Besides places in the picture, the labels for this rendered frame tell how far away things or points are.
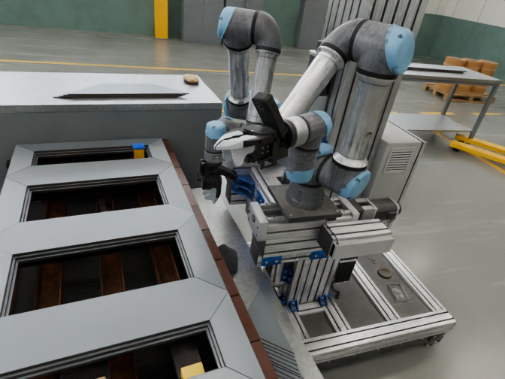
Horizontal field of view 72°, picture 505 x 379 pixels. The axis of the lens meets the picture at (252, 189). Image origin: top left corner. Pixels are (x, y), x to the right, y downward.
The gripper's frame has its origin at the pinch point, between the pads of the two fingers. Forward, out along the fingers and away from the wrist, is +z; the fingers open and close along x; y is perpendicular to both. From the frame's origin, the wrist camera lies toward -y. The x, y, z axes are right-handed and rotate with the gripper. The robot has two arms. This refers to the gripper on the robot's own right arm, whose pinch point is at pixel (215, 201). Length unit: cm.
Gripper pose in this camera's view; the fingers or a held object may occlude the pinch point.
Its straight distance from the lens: 151.1
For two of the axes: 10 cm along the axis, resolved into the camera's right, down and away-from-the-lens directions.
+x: 3.8, 5.3, -7.6
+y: -9.2, 1.1, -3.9
